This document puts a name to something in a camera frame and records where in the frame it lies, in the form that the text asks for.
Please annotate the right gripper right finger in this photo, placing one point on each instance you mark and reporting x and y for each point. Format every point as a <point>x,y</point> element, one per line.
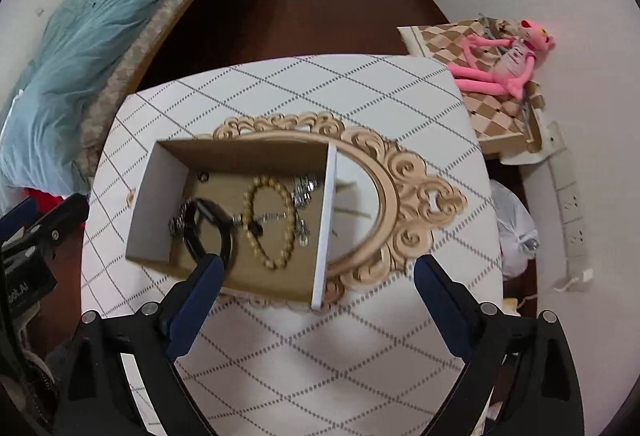
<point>449,303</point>

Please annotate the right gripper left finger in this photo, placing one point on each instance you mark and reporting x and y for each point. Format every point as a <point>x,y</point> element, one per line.
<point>188,304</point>

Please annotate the black smart watch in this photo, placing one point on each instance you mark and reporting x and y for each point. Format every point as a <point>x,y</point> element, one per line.
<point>206,230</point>

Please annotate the white cardboard box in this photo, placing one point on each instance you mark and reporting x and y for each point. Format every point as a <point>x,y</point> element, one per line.
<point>252,180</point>

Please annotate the small silver charm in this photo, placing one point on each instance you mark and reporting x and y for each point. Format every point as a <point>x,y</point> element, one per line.
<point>301,194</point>

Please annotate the red cloth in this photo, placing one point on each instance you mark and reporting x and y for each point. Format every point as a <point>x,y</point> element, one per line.
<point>45,201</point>

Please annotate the white plastic bag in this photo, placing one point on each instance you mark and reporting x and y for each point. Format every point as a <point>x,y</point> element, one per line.
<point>518,234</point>

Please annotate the white patterned tablecloth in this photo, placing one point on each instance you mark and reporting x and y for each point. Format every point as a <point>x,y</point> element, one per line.
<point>373,364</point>

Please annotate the white charger plug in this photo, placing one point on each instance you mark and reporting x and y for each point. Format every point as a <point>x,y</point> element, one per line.
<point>578,280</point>

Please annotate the light blue blanket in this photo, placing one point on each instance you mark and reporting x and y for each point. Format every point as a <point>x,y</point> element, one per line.
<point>42,144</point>

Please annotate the checkered beige cushion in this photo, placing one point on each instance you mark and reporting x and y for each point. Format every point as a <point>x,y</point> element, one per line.
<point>492,62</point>

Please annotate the pink panther plush toy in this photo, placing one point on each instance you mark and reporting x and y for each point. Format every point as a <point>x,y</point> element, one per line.
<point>512,70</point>

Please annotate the bed with beige mattress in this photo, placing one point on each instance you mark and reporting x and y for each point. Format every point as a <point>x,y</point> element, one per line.
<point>124,80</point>

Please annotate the white wall power strip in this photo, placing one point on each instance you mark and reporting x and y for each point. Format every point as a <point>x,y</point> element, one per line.
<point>567,194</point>

